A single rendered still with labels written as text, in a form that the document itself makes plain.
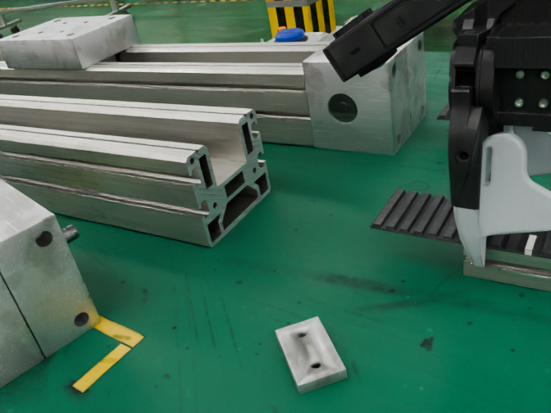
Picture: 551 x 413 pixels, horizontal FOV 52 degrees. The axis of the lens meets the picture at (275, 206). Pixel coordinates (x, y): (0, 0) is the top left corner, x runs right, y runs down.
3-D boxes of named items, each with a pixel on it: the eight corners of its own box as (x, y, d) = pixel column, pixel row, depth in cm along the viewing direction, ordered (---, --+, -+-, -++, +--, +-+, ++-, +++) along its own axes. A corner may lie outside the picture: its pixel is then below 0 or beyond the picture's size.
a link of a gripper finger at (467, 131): (471, 218, 32) (483, 56, 29) (444, 214, 32) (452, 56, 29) (491, 193, 35) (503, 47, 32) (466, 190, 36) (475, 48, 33)
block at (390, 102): (433, 106, 64) (430, 22, 60) (394, 156, 56) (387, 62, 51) (360, 103, 69) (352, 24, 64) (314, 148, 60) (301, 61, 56)
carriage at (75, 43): (146, 61, 81) (131, 13, 78) (89, 90, 74) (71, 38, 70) (72, 61, 90) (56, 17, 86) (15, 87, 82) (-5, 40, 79)
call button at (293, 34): (311, 41, 77) (309, 26, 76) (297, 50, 74) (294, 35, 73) (285, 41, 79) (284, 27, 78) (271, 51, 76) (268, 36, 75)
